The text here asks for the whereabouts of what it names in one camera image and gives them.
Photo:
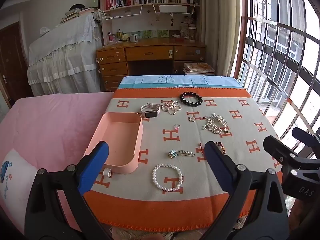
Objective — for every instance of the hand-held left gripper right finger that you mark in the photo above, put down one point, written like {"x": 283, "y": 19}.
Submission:
{"x": 215, "y": 163}

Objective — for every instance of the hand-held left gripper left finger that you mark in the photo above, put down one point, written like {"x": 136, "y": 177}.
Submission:
{"x": 94, "y": 165}

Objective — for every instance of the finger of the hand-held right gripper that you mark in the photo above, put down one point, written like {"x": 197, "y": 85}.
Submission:
{"x": 277, "y": 148}
{"x": 303, "y": 135}

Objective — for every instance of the pink jewelry box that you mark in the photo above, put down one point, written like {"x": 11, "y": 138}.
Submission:
{"x": 117, "y": 142}

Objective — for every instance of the blue flower hair pin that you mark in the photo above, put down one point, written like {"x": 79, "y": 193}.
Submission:
{"x": 180, "y": 153}

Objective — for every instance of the white smartwatch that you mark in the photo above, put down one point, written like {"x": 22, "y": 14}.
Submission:
{"x": 149, "y": 110}

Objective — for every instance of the pink bed sheet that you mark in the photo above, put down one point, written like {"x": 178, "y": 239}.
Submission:
{"x": 55, "y": 130}

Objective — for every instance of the orange patterned blanket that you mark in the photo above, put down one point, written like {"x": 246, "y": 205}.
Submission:
{"x": 160, "y": 137}

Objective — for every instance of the white embroidered pillow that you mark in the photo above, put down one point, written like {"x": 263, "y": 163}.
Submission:
{"x": 15, "y": 175}

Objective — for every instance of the metal window grille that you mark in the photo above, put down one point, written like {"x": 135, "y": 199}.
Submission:
{"x": 282, "y": 55}

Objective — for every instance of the stack of large books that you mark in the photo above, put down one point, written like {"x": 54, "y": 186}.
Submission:
{"x": 198, "y": 68}

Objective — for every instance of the light blue printed cloth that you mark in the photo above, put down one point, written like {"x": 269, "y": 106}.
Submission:
{"x": 150, "y": 81}

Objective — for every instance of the white drawer safety lock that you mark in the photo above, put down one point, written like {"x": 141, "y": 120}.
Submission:
{"x": 170, "y": 54}

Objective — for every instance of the wooden desk with drawers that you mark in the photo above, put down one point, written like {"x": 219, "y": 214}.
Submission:
{"x": 150, "y": 52}

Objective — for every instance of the brown wooden door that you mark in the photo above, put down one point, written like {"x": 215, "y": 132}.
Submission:
{"x": 11, "y": 65}

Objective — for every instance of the white mug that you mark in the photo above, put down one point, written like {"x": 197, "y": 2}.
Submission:
{"x": 134, "y": 38}

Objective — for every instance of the pen holder with pens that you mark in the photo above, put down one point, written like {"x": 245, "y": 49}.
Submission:
{"x": 120, "y": 34}

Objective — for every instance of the beige curtain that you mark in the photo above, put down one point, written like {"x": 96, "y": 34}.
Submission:
{"x": 220, "y": 27}

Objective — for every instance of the stack of books and papers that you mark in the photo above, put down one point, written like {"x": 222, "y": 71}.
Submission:
{"x": 77, "y": 13}

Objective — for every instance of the white flat box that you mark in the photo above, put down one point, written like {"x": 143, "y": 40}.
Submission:
{"x": 173, "y": 8}

